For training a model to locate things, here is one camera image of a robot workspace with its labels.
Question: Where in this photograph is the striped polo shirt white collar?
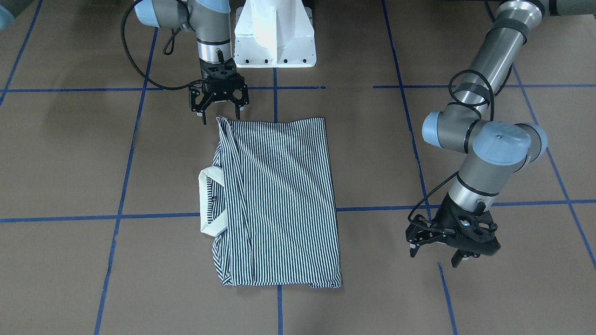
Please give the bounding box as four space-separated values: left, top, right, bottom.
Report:
198 116 342 288

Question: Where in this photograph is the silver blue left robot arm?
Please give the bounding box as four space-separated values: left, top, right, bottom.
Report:
405 0 595 268

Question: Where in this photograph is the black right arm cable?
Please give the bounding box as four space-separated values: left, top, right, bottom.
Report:
121 0 205 91

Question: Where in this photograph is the white pedestal base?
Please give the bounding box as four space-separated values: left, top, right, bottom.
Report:
234 0 317 68

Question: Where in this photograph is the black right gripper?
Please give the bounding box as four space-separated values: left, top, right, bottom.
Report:
188 59 250 125

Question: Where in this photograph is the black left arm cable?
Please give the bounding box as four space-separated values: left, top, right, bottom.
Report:
407 70 513 221

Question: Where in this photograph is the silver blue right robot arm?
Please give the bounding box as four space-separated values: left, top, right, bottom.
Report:
121 0 250 121

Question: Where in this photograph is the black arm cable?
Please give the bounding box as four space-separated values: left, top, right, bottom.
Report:
121 0 205 91
407 70 513 221

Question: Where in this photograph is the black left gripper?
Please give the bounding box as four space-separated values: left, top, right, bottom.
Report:
405 194 501 268

